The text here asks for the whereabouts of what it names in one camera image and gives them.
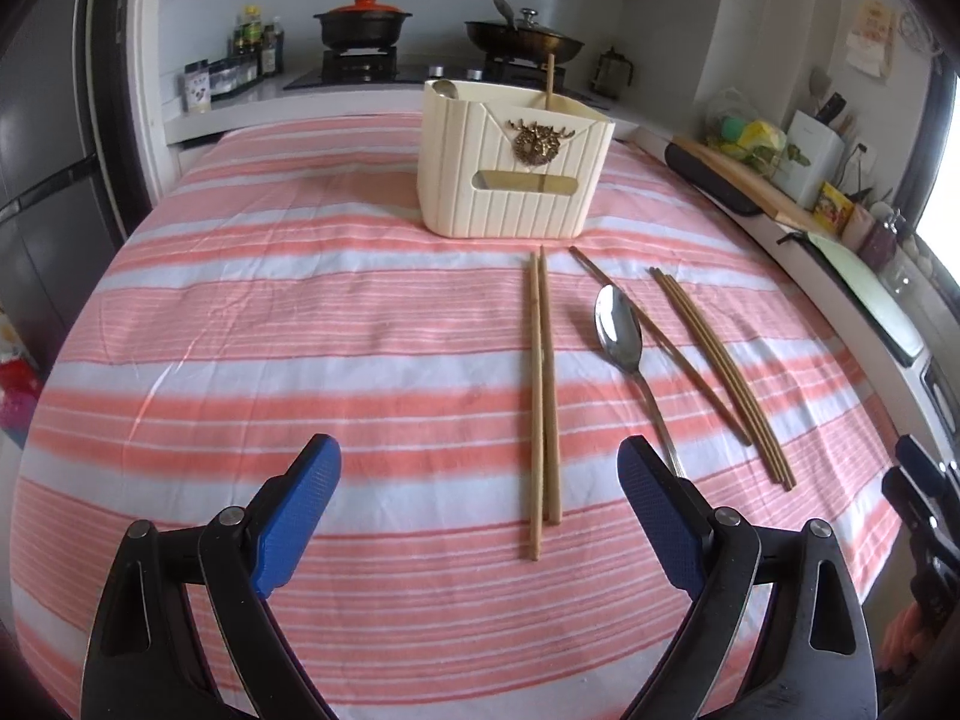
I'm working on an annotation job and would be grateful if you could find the cream ribbed utensil holder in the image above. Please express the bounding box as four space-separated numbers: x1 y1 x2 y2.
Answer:
418 79 616 239

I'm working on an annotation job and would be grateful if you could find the wooden cutting board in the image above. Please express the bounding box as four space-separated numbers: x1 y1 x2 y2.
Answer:
673 136 835 235

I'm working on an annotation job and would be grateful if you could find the grey refrigerator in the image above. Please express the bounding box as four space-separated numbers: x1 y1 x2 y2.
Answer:
0 0 130 368

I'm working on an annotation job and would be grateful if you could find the dark wooden chopstick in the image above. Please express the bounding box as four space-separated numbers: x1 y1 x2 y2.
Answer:
568 246 753 446
660 274 797 490
649 268 787 482

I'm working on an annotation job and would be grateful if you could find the rack of spice jars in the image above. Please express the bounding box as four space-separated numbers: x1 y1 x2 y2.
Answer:
180 56 261 115

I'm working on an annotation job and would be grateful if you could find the plastic bag with sponges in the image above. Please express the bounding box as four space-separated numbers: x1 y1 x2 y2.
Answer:
703 88 812 175

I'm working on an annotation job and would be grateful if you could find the wall calendar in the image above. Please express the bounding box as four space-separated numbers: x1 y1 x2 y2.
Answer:
846 0 899 77

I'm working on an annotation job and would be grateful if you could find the black pot with orange lid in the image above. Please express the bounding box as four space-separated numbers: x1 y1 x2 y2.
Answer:
313 0 414 50

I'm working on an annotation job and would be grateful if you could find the white knife block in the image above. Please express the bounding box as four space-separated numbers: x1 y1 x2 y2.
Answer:
771 94 852 209

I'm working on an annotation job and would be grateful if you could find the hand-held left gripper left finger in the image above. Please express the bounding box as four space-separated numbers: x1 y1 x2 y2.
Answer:
81 433 353 720

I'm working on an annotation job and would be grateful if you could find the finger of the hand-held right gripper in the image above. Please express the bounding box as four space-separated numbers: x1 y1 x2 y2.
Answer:
881 469 960 616
896 435 960 511

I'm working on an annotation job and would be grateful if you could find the light green cutting board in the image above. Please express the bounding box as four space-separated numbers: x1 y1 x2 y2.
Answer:
778 229 925 366

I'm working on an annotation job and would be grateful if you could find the yellow snack packet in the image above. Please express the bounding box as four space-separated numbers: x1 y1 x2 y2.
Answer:
814 181 857 233

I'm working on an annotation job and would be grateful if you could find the red packet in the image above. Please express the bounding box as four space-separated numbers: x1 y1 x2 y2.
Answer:
0 307 44 452

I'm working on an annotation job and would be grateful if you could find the black padded mat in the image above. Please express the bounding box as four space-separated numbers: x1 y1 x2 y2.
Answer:
664 142 764 216

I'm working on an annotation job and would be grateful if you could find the black wok with glass lid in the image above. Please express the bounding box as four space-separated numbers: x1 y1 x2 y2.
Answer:
463 0 587 65

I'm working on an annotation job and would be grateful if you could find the pink striped tablecloth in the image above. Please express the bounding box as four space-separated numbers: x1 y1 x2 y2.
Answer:
11 111 901 720

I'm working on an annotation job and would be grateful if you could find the group of sauce bottles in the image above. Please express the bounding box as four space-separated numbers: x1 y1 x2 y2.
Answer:
228 5 287 77

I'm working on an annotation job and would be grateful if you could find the glass press jar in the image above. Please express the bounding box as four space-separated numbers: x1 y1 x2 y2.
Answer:
595 47 638 101

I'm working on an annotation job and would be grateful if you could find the black gas stove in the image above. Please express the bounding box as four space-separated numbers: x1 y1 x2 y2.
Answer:
283 45 593 89

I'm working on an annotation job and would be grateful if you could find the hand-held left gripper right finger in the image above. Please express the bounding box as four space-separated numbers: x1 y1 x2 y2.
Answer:
616 435 878 720

